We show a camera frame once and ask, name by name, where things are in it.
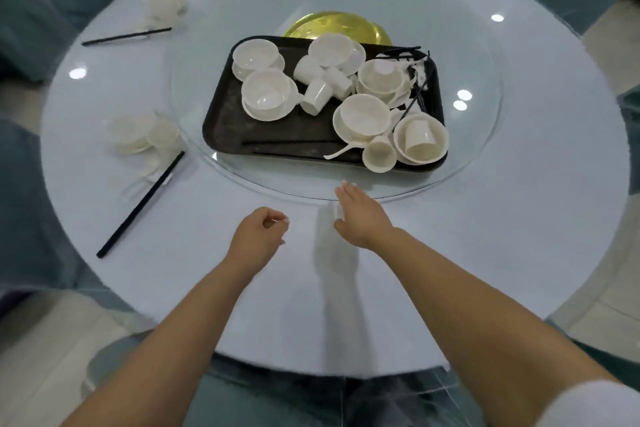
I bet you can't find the person's left hand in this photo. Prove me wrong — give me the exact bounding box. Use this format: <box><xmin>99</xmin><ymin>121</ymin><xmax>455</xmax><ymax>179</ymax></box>
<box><xmin>225</xmin><ymin>206</ymin><xmax>292</xmax><ymax>282</ymax></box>

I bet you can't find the gold turntable base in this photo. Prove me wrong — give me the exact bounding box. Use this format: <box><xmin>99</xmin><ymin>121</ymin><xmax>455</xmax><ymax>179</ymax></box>
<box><xmin>283</xmin><ymin>11</ymin><xmax>393</xmax><ymax>46</ymax></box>

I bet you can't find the white shirt sleeve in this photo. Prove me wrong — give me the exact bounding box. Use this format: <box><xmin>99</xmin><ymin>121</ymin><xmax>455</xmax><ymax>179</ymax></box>
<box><xmin>535</xmin><ymin>380</ymin><xmax>640</xmax><ymax>427</ymax></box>

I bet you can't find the black tray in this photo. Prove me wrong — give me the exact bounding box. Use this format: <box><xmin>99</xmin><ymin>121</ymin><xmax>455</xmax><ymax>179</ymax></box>
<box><xmin>201</xmin><ymin>35</ymin><xmax>447</xmax><ymax>173</ymax></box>

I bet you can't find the person's right hand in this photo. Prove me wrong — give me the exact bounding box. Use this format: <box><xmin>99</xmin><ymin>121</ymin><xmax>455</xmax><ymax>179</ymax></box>
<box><xmin>333</xmin><ymin>180</ymin><xmax>396</xmax><ymax>252</ymax></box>

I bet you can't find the person's left forearm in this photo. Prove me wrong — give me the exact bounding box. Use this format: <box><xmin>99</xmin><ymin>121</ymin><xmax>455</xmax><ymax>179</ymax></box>
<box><xmin>59</xmin><ymin>259</ymin><xmax>259</xmax><ymax>427</ymax></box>

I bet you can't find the glass lazy susan turntable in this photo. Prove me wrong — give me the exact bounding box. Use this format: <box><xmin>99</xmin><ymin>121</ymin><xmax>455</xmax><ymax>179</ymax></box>
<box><xmin>165</xmin><ymin>0</ymin><xmax>503</xmax><ymax>205</ymax></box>

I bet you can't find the white round table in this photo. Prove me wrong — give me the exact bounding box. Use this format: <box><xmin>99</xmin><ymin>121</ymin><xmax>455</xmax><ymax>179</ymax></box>
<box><xmin>39</xmin><ymin>0</ymin><xmax>632</xmax><ymax>378</ymax></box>

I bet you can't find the person's right forearm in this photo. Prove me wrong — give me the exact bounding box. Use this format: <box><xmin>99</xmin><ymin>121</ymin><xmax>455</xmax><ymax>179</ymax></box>
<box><xmin>369</xmin><ymin>229</ymin><xmax>621</xmax><ymax>427</ymax></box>

